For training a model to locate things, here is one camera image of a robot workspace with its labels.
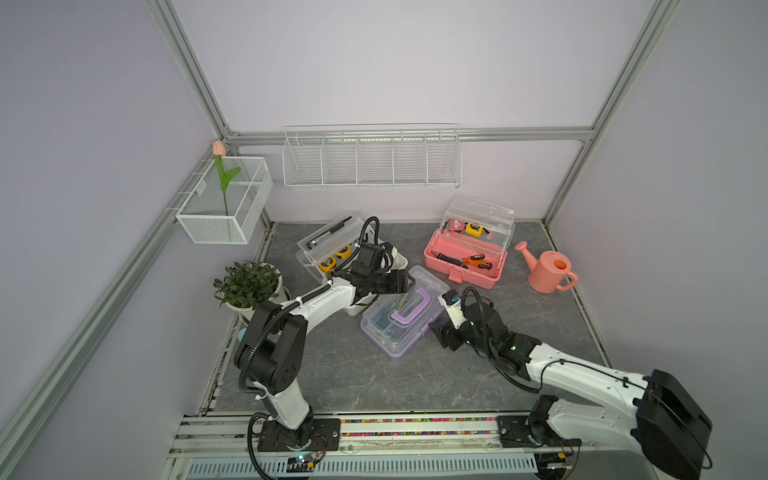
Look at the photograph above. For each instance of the orange black screwdriver pink box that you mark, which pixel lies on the orange black screwdriver pink box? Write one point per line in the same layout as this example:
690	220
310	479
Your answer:
478	261

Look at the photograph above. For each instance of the black yellow screwdriver pink box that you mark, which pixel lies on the black yellow screwdriver pink box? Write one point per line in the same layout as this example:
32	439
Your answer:
451	260

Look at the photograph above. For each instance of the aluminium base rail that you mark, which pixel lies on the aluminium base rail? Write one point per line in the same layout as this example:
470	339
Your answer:
455	445

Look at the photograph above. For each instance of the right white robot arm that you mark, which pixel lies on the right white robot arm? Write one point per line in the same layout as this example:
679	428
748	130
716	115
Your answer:
579	401

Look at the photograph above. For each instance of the red-black handled metal tool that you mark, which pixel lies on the red-black handled metal tool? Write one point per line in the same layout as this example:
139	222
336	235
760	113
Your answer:
314	241

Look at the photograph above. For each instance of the yellow tape measure pink box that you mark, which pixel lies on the yellow tape measure pink box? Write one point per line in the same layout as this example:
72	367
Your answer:
474	229

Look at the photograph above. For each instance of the green potted plant white pot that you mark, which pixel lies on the green potted plant white pot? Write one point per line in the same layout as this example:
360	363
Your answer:
247	285

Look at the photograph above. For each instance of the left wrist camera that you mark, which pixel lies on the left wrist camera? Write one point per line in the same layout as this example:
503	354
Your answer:
387	257

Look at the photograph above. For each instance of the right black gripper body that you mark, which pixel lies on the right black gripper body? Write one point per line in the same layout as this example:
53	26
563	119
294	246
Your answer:
454	337

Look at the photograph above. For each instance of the pink open toolbox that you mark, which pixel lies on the pink open toolbox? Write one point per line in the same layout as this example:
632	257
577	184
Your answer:
499	225

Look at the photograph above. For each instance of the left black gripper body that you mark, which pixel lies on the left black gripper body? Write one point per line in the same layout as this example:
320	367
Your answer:
387	283

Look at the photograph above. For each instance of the white wire wall shelf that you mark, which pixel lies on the white wire wall shelf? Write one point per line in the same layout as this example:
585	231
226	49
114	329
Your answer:
372	156

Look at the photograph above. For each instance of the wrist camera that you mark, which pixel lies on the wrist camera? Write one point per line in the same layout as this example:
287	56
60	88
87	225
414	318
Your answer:
387	257
451	302

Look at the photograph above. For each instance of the purple clear-lid toolbox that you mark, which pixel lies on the purple clear-lid toolbox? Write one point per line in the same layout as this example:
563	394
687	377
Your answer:
395	323

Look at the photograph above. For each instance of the pink artificial tulip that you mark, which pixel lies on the pink artificial tulip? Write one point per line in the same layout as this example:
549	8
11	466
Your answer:
225	176

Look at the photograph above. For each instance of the white open toolbox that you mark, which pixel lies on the white open toolbox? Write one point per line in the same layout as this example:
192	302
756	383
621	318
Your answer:
325	249

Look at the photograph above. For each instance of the pink watering can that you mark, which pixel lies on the pink watering can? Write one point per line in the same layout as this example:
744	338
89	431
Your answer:
550	272

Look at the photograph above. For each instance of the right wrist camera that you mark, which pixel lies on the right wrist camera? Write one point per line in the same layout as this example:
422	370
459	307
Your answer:
451	302

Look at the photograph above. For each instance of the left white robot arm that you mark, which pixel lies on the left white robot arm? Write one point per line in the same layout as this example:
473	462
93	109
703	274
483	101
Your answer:
270	354

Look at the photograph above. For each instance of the white mesh wall basket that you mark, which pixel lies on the white mesh wall basket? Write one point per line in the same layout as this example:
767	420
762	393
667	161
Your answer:
202	214

